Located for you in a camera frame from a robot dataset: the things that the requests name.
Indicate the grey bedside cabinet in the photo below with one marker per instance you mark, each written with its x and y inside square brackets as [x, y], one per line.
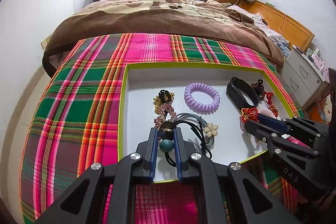
[304, 80]

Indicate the red floral bag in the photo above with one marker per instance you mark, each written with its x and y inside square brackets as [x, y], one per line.
[325, 109]

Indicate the black wristband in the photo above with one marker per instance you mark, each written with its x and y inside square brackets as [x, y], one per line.
[242, 94]

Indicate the brown beige blanket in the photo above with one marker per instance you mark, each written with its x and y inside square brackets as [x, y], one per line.
[209, 20]

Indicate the wooden headboard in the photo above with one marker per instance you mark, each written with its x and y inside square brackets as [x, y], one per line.
[292, 30]

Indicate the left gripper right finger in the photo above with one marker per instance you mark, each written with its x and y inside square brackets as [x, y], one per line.
[226, 193]

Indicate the black hair tie teal bead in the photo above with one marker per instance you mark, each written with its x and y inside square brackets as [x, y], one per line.
[197, 125]

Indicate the plaid pink green cloth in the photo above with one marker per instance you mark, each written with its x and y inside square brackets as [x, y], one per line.
[76, 121]

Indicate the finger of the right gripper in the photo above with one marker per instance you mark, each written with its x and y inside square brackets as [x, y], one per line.
[297, 128]
[274, 138]

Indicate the yellow-green shallow box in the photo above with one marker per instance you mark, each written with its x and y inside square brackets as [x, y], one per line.
[142, 82]

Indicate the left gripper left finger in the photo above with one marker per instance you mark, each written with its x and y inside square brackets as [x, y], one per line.
[106, 194]

